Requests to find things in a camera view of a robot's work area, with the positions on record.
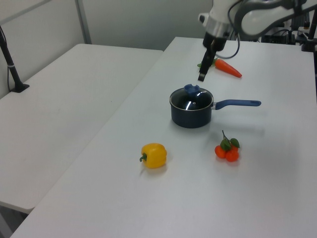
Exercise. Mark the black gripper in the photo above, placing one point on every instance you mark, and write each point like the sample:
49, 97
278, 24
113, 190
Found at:
216, 42

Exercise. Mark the glass lid with blue knob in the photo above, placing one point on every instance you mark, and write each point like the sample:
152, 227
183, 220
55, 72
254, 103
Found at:
192, 100

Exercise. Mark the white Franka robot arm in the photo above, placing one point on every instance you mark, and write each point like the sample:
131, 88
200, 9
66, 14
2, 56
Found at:
255, 17

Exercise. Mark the orange toy carrot green leaves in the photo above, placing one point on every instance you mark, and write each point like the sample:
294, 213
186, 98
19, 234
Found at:
226, 68

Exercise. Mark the black background equipment box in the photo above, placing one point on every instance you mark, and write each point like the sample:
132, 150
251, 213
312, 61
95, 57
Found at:
278, 38

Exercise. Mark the orange toy tangerine bunch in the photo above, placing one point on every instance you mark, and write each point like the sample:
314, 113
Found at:
226, 152

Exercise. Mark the yellow toy bell pepper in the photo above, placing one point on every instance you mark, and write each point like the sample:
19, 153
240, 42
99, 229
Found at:
154, 156

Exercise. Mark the black clamp camera stand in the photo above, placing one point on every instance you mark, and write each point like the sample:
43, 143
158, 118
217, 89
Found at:
310, 32

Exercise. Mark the grey metal partition post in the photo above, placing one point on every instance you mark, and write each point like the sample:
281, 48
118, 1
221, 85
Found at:
83, 21

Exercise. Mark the black camera stand white band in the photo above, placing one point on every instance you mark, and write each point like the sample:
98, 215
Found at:
12, 72

